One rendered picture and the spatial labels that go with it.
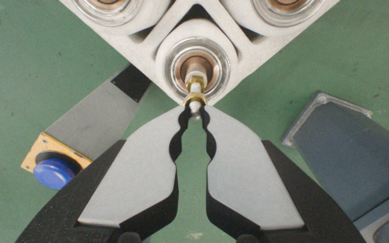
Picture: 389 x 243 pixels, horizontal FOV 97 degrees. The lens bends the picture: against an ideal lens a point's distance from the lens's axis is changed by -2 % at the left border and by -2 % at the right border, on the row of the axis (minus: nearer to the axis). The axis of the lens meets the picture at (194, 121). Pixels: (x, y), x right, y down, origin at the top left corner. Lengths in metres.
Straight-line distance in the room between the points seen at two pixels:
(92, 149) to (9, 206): 1.05
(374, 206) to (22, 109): 0.87
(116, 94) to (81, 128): 0.10
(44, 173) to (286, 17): 0.29
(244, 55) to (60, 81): 0.49
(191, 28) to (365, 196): 0.40
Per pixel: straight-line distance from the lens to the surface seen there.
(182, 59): 0.20
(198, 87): 0.16
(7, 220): 1.41
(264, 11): 0.21
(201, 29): 0.20
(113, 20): 0.21
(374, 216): 0.43
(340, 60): 0.58
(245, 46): 0.28
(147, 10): 0.21
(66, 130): 0.24
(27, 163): 0.28
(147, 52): 0.29
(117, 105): 0.31
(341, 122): 0.52
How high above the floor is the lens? 0.45
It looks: 57 degrees down
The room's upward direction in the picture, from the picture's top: 178 degrees counter-clockwise
